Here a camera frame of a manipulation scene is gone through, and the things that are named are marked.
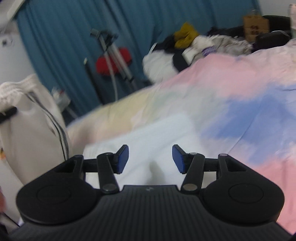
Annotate mustard yellow garment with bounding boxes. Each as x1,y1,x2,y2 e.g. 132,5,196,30
174,22,200,49

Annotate brown paper shopping bag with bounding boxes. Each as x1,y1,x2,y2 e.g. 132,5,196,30
243,9,269,42

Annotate blue curtain right panel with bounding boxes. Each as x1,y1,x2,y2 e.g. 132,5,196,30
16,0,262,117

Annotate grey white crumpled clothes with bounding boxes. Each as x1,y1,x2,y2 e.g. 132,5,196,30
182,35,252,65

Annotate garment steamer stand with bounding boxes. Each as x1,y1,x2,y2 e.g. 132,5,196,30
90,29,137,101

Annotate black garment on pile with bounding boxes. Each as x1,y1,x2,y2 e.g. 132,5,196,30
153,35,193,72

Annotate pastel tie-dye duvet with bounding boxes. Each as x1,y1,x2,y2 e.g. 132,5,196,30
67,40,295,233

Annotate red garment on stand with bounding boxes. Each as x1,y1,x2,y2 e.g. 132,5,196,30
95,47,132,76

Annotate white puffer jacket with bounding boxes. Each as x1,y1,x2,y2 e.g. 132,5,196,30
142,43,179,84

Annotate white dressing table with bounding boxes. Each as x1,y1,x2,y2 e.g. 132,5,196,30
51,87,78,119

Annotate white zip sweatshirt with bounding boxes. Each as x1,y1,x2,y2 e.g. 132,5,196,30
1,74,72,184

